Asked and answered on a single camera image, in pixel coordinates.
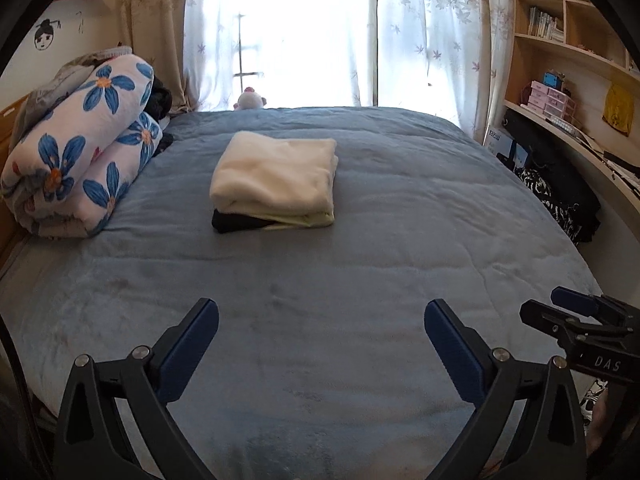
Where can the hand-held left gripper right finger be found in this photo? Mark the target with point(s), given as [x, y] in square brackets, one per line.
[450, 355]

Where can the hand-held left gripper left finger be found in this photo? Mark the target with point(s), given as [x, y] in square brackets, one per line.
[192, 350]

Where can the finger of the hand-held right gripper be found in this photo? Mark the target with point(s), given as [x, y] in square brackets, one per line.
[575, 300]
[542, 315]

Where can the yellow-green jacket with black trim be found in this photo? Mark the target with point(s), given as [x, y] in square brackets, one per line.
[310, 220]

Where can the cream fuzzy braided cardigan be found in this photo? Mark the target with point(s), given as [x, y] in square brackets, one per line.
[275, 170]

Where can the dark clothes pile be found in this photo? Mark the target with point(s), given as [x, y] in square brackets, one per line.
[161, 100]

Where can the person's black and white trousers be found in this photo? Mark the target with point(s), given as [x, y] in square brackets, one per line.
[595, 392]

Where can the black and white patterned cloth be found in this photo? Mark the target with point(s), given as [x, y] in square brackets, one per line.
[545, 200]

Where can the black bag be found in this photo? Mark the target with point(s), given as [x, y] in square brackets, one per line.
[555, 170]

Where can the white curved desk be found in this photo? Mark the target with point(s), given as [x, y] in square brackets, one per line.
[590, 155]

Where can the blue bed blanket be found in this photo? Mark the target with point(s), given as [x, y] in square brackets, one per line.
[400, 210]

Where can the white flat desk item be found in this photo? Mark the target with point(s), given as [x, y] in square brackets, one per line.
[565, 125]

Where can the white cardboard box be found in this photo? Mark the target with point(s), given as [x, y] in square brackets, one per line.
[497, 140]

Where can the pink drawer organiser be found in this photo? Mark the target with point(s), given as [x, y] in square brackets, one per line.
[550, 102]

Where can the small blue box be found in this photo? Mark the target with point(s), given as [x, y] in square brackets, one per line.
[555, 81]

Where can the rolled blue floral quilt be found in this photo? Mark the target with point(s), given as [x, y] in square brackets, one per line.
[75, 160]

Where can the wooden bookshelf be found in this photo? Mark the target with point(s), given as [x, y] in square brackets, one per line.
[520, 75]

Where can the pink plush toy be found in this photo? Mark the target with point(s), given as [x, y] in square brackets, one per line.
[248, 100]

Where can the white sheer leaf curtain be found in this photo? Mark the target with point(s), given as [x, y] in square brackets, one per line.
[205, 35]
[440, 35]

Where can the beige patterned curtain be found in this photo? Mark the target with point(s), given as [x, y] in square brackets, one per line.
[155, 35]

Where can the yellow wall cloth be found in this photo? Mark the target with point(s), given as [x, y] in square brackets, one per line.
[619, 107]

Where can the face wall sticker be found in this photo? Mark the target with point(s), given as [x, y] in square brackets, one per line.
[45, 37]

